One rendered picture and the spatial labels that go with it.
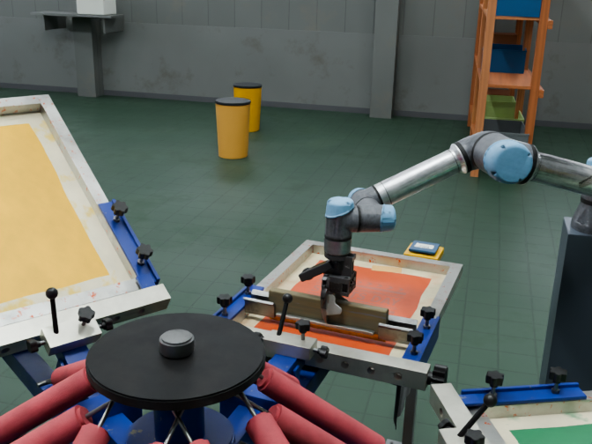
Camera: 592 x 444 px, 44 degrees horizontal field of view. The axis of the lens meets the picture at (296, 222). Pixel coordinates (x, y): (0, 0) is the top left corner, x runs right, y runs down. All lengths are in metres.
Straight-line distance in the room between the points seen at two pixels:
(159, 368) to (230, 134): 6.62
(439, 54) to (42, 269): 8.75
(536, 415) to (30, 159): 1.56
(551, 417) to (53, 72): 11.04
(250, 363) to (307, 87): 9.54
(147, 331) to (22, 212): 0.86
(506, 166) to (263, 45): 8.91
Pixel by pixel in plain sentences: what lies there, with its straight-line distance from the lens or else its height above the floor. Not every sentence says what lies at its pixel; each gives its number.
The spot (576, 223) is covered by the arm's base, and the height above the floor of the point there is 1.22.
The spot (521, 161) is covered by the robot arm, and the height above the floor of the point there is 1.48.
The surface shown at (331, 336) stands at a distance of 2.16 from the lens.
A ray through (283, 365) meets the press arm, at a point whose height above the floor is 1.04.
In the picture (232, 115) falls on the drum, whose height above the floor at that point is 0.47.
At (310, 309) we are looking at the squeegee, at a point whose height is 1.02.
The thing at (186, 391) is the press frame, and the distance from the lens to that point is 1.22.
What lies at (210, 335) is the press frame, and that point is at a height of 1.32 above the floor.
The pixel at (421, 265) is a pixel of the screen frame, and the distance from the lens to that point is 2.64.
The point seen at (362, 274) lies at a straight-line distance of 2.58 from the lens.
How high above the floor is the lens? 1.96
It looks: 19 degrees down
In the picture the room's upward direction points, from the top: 1 degrees clockwise
